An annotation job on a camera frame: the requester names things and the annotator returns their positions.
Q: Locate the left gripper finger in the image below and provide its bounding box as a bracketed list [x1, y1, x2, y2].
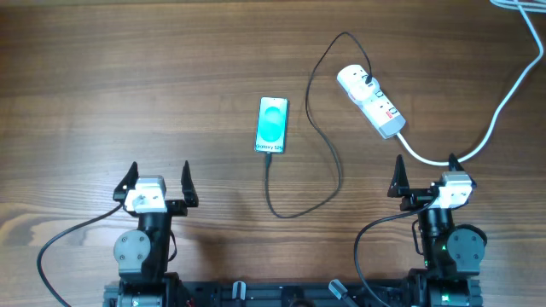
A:
[181, 160, 199, 207]
[113, 161, 139, 202]

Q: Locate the white power strip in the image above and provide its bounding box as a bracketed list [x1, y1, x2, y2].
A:
[337, 65, 406, 139]

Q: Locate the teal Galaxy smartphone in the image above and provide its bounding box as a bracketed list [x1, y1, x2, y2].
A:
[254, 96, 289, 154]

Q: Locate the black USB charging cable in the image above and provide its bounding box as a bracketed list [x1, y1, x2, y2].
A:
[264, 31, 375, 219]

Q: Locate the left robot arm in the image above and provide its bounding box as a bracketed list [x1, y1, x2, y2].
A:
[103, 163, 199, 307]

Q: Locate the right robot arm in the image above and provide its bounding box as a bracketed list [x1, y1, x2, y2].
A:
[387, 154, 487, 307]

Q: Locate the white USB charger plug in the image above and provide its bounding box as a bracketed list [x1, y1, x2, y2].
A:
[349, 78, 380, 103]

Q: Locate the white power strip cord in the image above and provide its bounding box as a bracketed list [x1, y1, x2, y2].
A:
[396, 0, 545, 167]

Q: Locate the white cables top corner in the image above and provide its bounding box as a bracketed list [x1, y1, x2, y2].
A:
[489, 0, 546, 14]

